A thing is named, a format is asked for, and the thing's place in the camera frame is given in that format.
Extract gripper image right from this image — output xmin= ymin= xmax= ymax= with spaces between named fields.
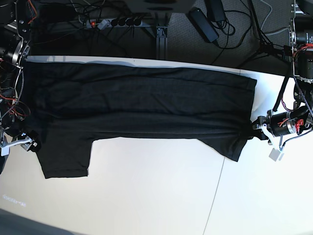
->
xmin=246 ymin=110 xmax=276 ymax=141

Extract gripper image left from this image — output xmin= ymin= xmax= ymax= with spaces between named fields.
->
xmin=7 ymin=131 xmax=41 ymax=153

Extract black T-shirt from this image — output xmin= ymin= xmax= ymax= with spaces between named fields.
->
xmin=21 ymin=62 xmax=257 ymax=179

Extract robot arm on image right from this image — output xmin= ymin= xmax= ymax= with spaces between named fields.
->
xmin=247 ymin=0 xmax=313 ymax=140

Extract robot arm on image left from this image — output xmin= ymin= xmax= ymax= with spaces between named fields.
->
xmin=0 ymin=0 xmax=38 ymax=157

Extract dark object at left edge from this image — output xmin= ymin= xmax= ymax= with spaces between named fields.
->
xmin=0 ymin=155 xmax=8 ymax=174

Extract black tripod stand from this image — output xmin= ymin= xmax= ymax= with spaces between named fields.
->
xmin=237 ymin=0 xmax=291 ymax=69

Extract black power adapter brick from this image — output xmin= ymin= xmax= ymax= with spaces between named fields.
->
xmin=188 ymin=7 xmax=219 ymax=43

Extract grey power strip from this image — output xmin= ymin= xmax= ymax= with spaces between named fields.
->
xmin=85 ymin=17 xmax=144 ymax=30

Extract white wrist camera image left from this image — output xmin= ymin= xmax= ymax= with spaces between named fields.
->
xmin=0 ymin=137 xmax=34 ymax=157

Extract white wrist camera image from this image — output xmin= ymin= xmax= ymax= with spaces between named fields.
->
xmin=0 ymin=137 xmax=34 ymax=157
xmin=261 ymin=124 xmax=284 ymax=161

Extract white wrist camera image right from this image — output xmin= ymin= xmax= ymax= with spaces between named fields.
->
xmin=261 ymin=124 xmax=284 ymax=161

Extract grey cable on floor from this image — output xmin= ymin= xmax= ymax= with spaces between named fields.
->
xmin=259 ymin=0 xmax=291 ymax=36

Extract aluminium frame post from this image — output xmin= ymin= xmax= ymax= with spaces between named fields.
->
xmin=152 ymin=12 xmax=171 ymax=60

